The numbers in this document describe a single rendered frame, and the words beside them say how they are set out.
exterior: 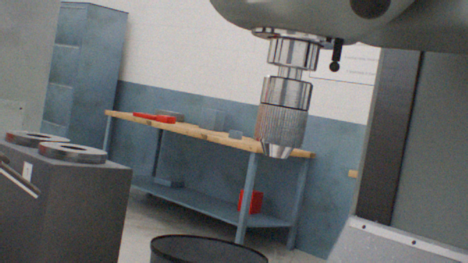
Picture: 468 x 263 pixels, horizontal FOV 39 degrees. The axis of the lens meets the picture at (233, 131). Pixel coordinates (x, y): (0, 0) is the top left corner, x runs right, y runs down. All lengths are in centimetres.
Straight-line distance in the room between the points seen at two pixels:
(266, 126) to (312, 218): 535
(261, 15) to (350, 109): 522
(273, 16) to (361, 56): 524
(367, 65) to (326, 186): 110
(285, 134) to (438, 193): 39
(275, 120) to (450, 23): 19
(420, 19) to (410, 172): 34
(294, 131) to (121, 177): 34
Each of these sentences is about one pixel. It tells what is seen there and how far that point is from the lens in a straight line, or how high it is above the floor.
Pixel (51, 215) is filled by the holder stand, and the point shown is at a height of 106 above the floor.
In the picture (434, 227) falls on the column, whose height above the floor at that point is 112.
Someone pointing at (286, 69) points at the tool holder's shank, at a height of 128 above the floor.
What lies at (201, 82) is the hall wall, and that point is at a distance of 710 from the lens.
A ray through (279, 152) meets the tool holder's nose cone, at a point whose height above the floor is 120.
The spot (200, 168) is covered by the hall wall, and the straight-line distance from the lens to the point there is 697.
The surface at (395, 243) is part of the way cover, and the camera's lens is 97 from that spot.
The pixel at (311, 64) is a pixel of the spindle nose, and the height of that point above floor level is 128.
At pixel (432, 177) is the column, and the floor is 118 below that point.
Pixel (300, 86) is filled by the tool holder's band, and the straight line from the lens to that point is 61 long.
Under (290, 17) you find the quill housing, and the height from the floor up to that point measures 132.
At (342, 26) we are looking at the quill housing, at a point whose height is 132.
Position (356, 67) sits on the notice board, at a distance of 580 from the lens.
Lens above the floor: 124
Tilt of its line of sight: 3 degrees down
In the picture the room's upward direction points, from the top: 10 degrees clockwise
